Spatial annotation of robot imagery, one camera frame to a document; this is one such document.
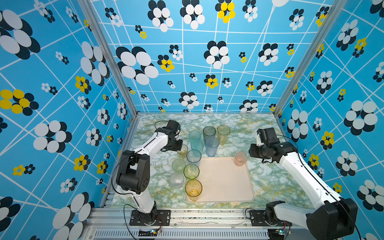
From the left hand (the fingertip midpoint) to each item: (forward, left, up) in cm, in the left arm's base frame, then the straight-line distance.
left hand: (178, 147), depth 93 cm
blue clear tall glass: (-4, -9, -4) cm, 11 cm away
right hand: (-7, -43, +8) cm, 44 cm away
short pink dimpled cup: (-5, -39, -5) cm, 40 cm away
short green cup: (-9, 0, -7) cm, 11 cm away
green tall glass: (-14, -8, -3) cm, 17 cm away
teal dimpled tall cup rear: (+10, -10, 0) cm, 14 cm away
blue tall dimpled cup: (+4, -22, -2) cm, 22 cm away
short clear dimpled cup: (-19, 0, -6) cm, 20 cm away
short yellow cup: (-2, -2, -5) cm, 6 cm away
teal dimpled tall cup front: (+2, -12, -1) cm, 12 cm away
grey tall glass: (+10, -19, +3) cm, 21 cm away
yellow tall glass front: (-24, -10, -6) cm, 26 cm away
